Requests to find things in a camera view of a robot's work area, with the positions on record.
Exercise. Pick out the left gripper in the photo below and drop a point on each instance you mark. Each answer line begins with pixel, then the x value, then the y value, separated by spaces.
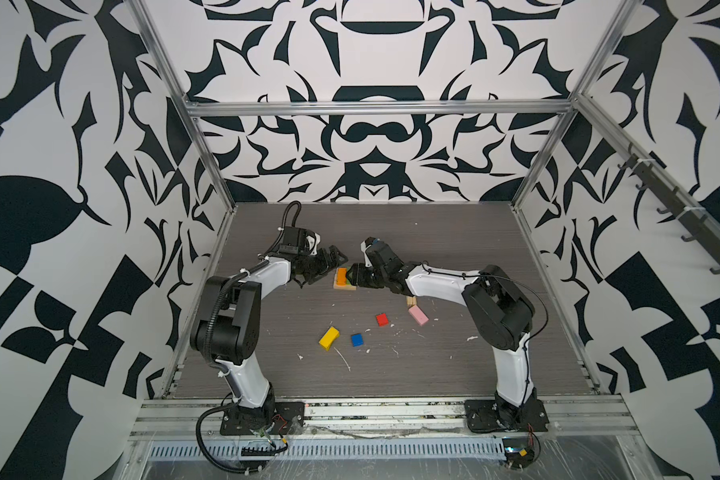
pixel 325 264

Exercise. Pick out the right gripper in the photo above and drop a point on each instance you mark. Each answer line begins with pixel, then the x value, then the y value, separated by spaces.
pixel 357 277

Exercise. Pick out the orange wood block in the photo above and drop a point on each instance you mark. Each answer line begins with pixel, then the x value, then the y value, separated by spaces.
pixel 341 277

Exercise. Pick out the yellow arch wood block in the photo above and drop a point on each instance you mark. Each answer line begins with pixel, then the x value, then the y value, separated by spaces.
pixel 329 337

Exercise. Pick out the pink wood block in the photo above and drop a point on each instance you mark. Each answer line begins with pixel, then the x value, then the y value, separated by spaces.
pixel 418 315

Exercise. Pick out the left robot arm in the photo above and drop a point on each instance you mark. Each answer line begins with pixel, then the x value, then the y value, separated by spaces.
pixel 227 324

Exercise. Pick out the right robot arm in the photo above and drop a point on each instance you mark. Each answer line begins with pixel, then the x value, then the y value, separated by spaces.
pixel 502 314

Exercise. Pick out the red cube wood block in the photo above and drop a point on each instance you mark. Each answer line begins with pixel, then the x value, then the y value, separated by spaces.
pixel 382 320

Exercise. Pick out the blue cube wood block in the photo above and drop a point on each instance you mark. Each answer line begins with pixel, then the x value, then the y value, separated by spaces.
pixel 357 340

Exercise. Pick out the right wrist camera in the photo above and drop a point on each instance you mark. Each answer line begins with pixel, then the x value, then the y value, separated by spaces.
pixel 370 248

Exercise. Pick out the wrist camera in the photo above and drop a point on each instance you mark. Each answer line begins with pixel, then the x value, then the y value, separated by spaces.
pixel 370 248
pixel 308 242

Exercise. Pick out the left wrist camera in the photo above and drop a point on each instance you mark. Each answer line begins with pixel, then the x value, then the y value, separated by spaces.
pixel 308 242

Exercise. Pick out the aluminium frame crossbar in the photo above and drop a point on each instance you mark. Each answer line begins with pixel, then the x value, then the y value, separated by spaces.
pixel 390 107

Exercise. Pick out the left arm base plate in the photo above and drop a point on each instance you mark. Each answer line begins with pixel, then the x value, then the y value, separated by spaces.
pixel 275 419

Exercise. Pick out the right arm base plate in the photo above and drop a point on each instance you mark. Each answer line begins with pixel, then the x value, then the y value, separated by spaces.
pixel 498 415

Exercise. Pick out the aluminium front rail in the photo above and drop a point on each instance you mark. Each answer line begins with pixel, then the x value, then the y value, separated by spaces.
pixel 373 429

